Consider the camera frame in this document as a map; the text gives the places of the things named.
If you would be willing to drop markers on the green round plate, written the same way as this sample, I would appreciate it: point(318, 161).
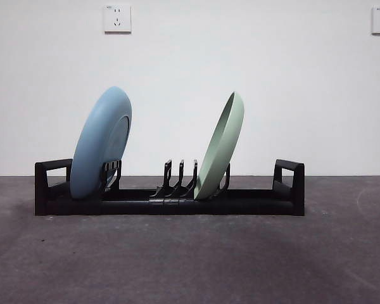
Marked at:
point(221, 149)

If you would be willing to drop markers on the blue round plate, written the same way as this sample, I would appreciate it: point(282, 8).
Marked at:
point(95, 149)

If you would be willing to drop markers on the black plate rack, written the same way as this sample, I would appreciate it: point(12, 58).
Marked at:
point(240, 206)

